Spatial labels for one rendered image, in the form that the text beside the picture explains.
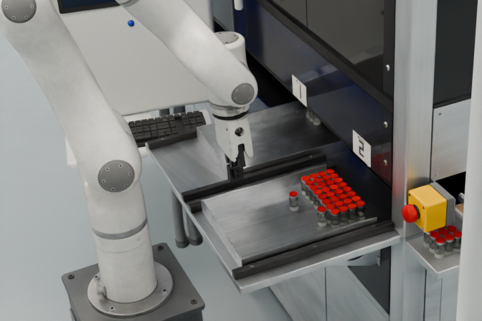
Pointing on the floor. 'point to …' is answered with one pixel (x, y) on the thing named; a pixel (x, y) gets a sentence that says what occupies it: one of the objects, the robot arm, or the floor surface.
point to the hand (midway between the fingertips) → (235, 172)
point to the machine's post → (412, 122)
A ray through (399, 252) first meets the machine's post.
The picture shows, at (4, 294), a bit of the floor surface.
